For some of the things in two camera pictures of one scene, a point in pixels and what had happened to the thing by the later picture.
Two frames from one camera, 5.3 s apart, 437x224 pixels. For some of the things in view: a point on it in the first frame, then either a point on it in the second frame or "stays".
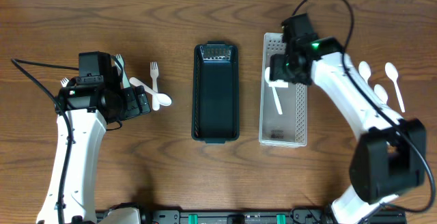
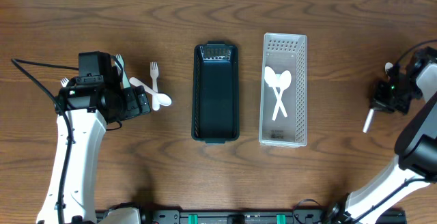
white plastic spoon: x=162 y=99 stays
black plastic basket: x=216 y=92 stays
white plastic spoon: x=364 y=70 to x=285 y=80
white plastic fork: x=64 y=82 stays
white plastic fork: x=154 y=73 stays
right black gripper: x=279 y=69 to x=378 y=99
